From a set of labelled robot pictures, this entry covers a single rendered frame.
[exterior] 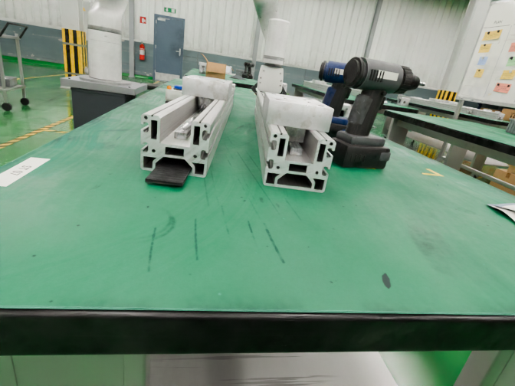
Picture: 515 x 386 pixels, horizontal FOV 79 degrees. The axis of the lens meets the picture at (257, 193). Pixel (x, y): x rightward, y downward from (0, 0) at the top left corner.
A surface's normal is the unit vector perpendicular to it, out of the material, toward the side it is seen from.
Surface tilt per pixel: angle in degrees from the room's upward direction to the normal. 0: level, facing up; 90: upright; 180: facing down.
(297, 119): 90
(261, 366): 0
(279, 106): 90
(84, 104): 90
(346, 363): 0
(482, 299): 0
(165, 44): 90
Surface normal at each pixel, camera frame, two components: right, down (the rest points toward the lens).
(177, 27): 0.14, 0.39
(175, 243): 0.14, -0.92
